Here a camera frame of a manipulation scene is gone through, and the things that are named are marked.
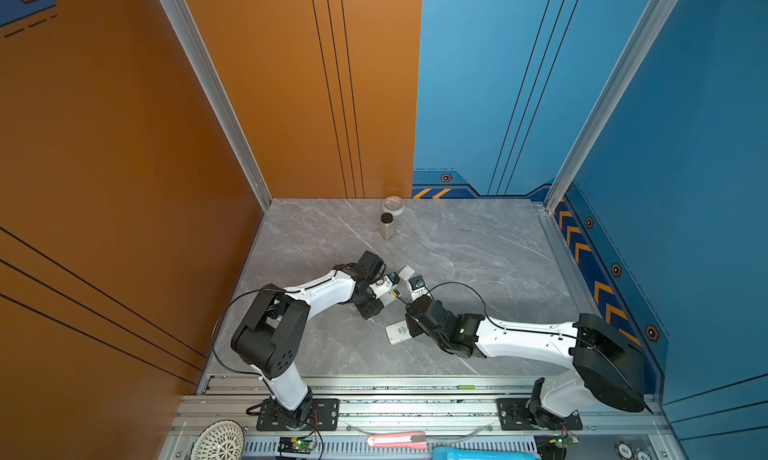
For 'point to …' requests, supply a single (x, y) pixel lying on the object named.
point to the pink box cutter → (400, 441)
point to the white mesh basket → (219, 439)
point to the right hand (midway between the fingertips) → (405, 309)
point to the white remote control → (398, 331)
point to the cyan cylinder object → (473, 453)
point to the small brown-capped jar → (387, 229)
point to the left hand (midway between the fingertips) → (372, 302)
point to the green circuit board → (289, 445)
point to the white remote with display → (395, 292)
